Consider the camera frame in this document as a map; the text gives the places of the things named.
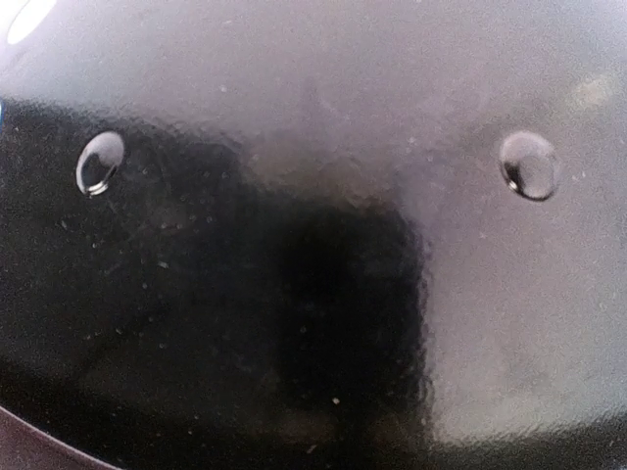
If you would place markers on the black music stand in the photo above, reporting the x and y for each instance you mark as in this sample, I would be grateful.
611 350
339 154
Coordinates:
313 234

